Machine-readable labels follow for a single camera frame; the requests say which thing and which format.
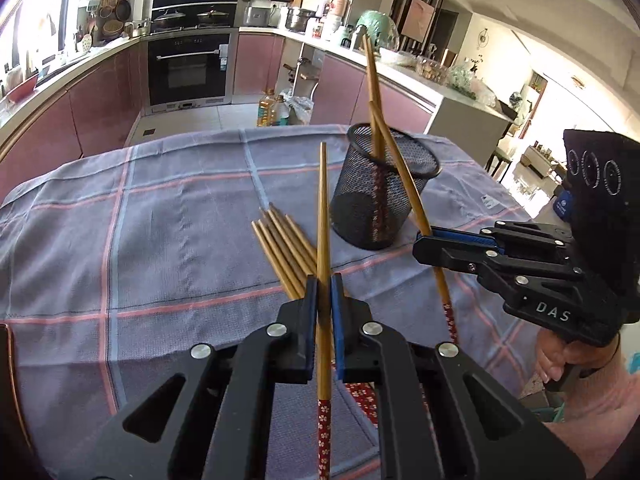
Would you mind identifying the crumpled plastic bag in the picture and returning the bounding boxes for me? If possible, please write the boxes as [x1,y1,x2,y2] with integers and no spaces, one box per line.
[284,91,315,126]

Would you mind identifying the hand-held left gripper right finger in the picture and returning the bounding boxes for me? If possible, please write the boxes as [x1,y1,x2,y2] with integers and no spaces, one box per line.
[330,272,587,480]

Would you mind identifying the red bowl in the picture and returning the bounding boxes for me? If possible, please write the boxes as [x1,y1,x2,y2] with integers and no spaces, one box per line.
[7,74,39,104]

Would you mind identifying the teal round ornament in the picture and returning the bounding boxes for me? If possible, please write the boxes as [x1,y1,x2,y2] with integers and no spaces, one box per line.
[356,9,398,48]

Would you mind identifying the person's right hand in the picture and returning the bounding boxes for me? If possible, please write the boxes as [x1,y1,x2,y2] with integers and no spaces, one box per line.
[536,331,622,385]

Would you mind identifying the bundle of bamboo chopsticks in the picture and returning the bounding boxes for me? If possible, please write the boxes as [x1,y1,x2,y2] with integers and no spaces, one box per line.
[251,202,379,428]

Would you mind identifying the steel stock pot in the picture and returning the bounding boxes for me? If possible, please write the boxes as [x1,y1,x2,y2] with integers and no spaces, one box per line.
[285,7,317,34]

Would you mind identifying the yellow oil bottle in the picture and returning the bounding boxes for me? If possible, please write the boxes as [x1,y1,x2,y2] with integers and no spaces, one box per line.
[257,89,279,128]

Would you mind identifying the pink kitchen cabinets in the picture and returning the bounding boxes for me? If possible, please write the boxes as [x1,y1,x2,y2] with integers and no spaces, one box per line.
[0,25,516,201]

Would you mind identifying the floral-handled wooden chopstick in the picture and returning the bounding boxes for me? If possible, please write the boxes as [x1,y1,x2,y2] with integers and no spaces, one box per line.
[362,34,389,246]
[316,142,334,480]
[369,101,460,346]

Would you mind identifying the black lidded pot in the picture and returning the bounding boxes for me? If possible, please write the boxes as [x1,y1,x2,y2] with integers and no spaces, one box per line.
[196,6,229,26]

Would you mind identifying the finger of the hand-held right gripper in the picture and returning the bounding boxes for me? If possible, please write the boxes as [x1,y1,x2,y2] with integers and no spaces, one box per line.
[413,236,585,307]
[431,220,574,256]

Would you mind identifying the black mesh cup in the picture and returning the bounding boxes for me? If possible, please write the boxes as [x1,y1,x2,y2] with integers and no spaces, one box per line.
[330,122,443,251]

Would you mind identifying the dark stool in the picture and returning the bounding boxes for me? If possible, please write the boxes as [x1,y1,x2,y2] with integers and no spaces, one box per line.
[486,151,512,182]

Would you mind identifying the framed pink picture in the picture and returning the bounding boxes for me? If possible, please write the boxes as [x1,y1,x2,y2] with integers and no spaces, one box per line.
[402,0,437,39]

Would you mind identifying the person's right forearm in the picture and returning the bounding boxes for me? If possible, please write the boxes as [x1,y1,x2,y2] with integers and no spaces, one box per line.
[542,332,640,480]

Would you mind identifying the wok with glass lid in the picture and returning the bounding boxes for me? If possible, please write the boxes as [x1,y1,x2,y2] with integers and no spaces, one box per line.
[154,9,189,29]

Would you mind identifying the black built-in oven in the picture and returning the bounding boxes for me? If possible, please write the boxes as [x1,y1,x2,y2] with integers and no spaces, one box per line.
[147,32,237,109]

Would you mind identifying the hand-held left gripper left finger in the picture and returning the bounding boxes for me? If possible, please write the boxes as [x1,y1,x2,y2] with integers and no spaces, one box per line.
[51,275,321,480]

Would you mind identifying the grey checked tablecloth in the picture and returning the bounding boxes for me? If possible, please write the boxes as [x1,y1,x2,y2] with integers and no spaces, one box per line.
[0,125,540,480]

